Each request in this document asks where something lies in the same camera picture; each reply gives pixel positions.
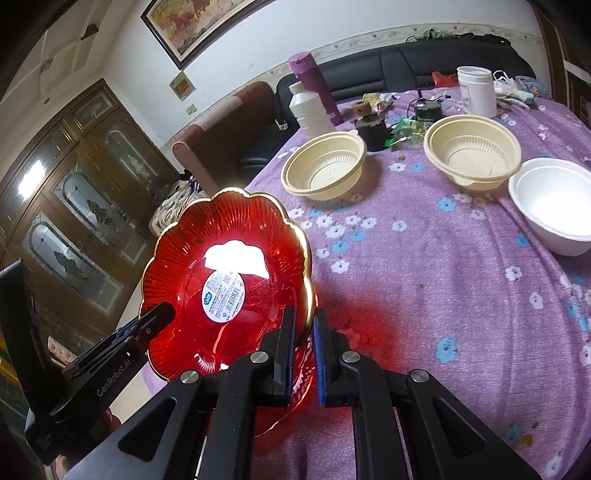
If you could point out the white foam bowl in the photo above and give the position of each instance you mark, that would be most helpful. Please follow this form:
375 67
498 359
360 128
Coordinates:
549 203

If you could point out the yellow green snack packet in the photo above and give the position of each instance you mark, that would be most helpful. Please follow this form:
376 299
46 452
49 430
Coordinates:
377 102

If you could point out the black cylindrical motor part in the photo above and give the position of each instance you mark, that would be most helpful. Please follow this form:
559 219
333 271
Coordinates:
371 136

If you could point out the purple thermos bottle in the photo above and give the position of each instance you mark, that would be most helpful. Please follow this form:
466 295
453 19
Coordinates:
318 83

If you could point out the white plastic jar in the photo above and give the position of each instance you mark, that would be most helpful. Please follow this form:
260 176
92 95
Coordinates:
478 92

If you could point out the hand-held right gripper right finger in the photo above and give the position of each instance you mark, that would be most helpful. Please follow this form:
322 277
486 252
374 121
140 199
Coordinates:
320 360

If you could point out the purple floral tablecloth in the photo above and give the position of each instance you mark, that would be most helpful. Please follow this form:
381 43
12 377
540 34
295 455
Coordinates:
415 300

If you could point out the printed fabric bag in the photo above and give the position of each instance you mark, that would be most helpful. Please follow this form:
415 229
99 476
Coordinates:
178 205

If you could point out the red plastic bag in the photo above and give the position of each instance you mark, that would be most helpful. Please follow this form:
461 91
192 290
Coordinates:
443 79

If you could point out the brown armchair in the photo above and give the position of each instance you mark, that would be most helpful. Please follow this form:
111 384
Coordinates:
221 138

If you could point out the wooden glass door cabinet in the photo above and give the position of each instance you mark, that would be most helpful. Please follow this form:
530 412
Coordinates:
69 184

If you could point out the wooden spool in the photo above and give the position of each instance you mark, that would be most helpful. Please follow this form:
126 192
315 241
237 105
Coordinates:
361 107

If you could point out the blue round packet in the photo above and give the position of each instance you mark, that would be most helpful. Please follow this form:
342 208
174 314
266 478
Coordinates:
532 86

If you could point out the white plastic bottle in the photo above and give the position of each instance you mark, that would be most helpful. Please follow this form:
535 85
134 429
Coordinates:
308 110

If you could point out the framed landscape painting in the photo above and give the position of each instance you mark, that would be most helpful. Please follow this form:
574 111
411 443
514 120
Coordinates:
194 23

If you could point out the white work gloves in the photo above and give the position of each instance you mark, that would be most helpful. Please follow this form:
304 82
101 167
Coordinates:
510 92

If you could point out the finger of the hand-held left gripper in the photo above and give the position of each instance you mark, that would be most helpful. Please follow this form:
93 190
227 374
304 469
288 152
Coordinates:
157 319

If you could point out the black cloth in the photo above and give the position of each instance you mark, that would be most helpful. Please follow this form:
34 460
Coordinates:
490 39

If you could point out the beige plastic bowl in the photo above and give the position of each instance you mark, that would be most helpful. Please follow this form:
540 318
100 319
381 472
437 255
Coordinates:
471 147
332 161

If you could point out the dark flat panel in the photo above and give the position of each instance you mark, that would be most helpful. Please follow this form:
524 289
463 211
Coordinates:
21 332

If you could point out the green candy wrappers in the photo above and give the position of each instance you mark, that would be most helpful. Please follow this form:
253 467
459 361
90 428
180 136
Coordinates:
406 131

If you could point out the red yellow wall notice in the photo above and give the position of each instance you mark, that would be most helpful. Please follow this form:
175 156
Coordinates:
181 86

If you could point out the black leather sofa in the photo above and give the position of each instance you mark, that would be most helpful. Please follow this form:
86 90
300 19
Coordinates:
369 69

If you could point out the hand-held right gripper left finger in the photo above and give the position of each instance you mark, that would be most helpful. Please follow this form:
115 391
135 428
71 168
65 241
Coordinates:
290 355

